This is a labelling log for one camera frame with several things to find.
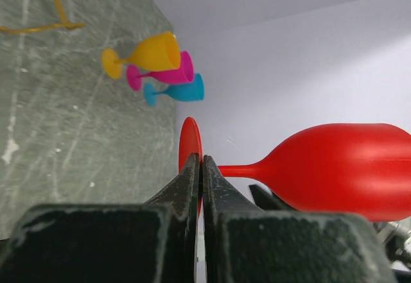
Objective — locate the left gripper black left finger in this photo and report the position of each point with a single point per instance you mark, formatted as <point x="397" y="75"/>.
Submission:
<point x="154" y="241"/>

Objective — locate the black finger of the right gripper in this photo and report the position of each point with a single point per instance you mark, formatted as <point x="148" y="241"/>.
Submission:
<point x="266" y="200"/>

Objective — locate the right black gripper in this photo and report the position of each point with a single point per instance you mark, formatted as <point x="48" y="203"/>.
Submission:
<point x="395" y="238"/>

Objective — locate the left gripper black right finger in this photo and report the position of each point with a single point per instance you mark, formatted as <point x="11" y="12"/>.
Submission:
<point x="244" y="243"/>

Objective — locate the red plastic wine glass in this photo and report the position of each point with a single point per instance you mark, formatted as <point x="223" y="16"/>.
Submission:
<point x="342" y="167"/>

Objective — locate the blue plastic wine glass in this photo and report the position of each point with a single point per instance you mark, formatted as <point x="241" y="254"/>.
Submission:
<point x="188" y="92"/>

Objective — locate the magenta plastic wine glass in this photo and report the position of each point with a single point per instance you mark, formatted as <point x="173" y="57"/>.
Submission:
<point x="183" y="75"/>

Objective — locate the yellow plastic wine glass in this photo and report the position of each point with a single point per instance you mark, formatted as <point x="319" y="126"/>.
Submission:
<point x="156" y="53"/>

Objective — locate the gold wire wine glass rack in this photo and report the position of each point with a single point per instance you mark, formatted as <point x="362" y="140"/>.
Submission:
<point x="94" y="19"/>

